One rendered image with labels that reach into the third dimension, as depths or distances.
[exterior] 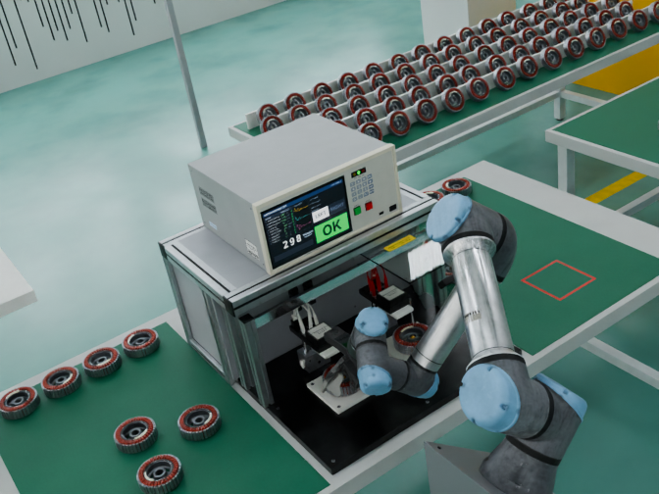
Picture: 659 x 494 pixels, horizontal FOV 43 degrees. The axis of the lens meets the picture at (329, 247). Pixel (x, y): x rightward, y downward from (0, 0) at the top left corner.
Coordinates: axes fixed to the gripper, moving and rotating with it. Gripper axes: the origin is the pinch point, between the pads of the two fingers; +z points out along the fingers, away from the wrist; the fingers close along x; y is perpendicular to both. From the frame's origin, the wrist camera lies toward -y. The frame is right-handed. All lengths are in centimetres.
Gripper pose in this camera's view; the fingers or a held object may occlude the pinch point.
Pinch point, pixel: (343, 377)
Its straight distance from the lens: 227.8
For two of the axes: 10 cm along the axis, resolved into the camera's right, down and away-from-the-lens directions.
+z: -1.5, 5.6, 8.1
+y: 5.6, 7.3, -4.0
